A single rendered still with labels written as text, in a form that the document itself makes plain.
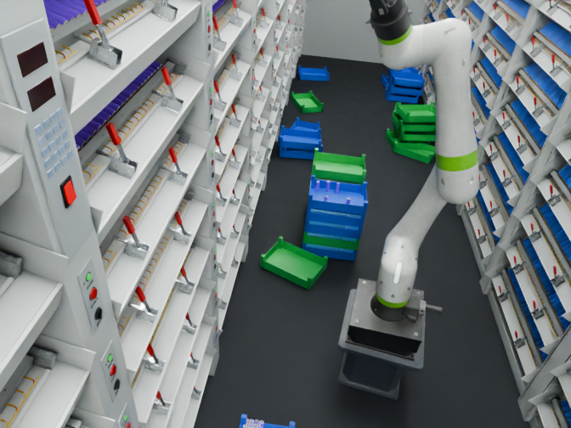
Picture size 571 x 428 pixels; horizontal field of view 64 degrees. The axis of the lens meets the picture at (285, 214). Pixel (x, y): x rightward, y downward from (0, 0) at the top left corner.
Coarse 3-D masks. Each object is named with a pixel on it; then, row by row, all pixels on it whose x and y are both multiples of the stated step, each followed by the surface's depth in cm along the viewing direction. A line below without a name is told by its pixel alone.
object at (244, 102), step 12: (240, 96) 189; (240, 108) 189; (228, 120) 178; (240, 120) 182; (228, 132) 171; (216, 144) 162; (228, 144) 165; (228, 156) 159; (216, 168) 151; (216, 180) 142
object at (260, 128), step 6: (264, 114) 268; (270, 114) 268; (258, 120) 251; (264, 120) 268; (258, 126) 254; (264, 126) 263; (258, 132) 254; (252, 138) 247; (258, 138) 249; (252, 144) 242; (258, 144) 245; (252, 150) 232; (252, 156) 233; (252, 162) 230
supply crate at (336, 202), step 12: (312, 180) 246; (324, 180) 247; (312, 192) 246; (324, 192) 247; (348, 192) 249; (360, 192) 248; (312, 204) 233; (324, 204) 232; (336, 204) 231; (348, 204) 231; (360, 204) 240
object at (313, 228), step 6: (306, 222) 241; (306, 228) 243; (312, 228) 243; (318, 228) 242; (324, 228) 242; (330, 228) 241; (336, 228) 240; (342, 228) 240; (360, 228) 239; (330, 234) 244; (336, 234) 243; (342, 234) 242; (348, 234) 242; (354, 234) 242; (360, 234) 241
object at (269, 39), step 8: (272, 0) 231; (272, 32) 240; (264, 40) 243; (272, 40) 243; (272, 56) 250; (272, 80) 265; (264, 104) 265; (264, 136) 277; (264, 160) 287; (264, 176) 294; (264, 184) 299
